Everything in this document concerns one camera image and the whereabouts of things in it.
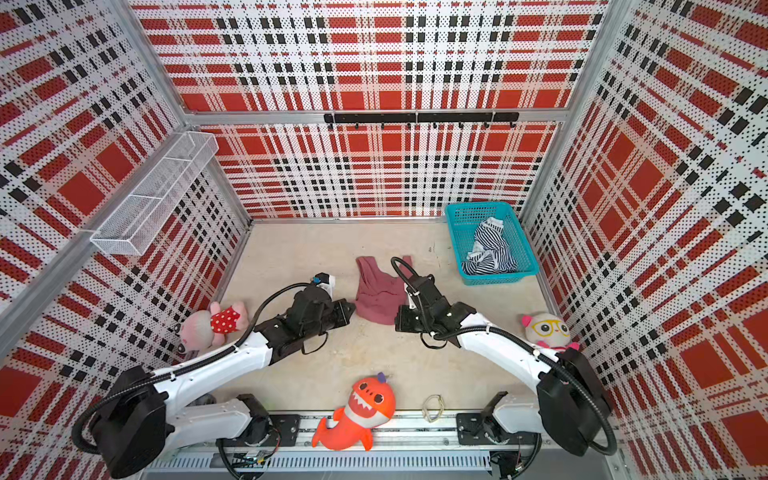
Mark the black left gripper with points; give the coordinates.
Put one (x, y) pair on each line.
(343, 317)

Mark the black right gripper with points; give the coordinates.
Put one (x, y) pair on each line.
(401, 323)

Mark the pink ribbed tank top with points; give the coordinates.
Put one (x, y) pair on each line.
(379, 295)

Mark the blue white striped tank top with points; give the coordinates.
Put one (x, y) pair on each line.
(490, 253)

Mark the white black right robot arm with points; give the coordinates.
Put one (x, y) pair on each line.
(573, 406)

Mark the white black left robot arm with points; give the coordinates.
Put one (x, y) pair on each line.
(146, 414)

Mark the teal plastic basket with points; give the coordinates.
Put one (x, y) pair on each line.
(464, 218)

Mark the beige rubber band loop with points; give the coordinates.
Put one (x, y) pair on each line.
(433, 408)

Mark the red shark plush toy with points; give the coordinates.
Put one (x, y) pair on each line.
(371, 404)

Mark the pink pig plush toy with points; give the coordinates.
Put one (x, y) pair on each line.
(210, 328)

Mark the white pink axolotl plush toy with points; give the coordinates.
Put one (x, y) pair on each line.
(548, 331)

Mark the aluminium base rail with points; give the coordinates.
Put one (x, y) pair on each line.
(452, 444)

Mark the black wall hook rail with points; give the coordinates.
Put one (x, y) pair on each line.
(357, 119)

